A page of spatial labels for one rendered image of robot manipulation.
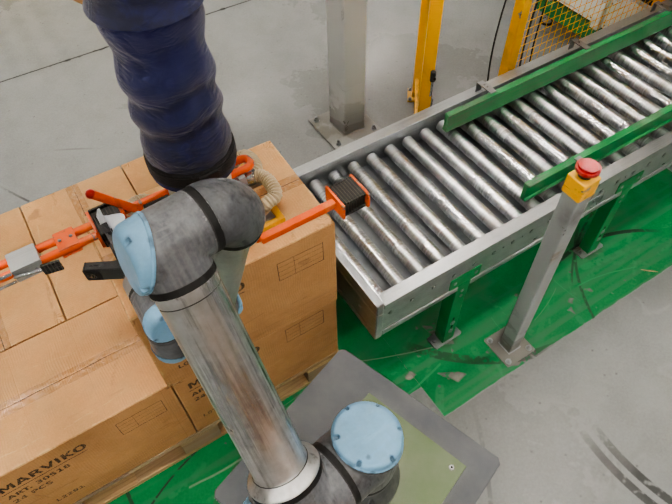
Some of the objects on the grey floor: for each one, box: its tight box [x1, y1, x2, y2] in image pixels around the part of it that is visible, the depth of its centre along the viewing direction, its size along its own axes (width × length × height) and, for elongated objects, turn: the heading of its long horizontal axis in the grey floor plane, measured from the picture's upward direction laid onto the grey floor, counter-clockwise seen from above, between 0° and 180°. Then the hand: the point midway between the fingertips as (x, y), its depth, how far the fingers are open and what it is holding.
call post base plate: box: [484, 326, 535, 367], centre depth 246 cm, size 15×15×3 cm
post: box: [498, 170, 601, 354], centre depth 207 cm, size 7×7×100 cm
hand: (103, 226), depth 150 cm, fingers open, 10 cm apart
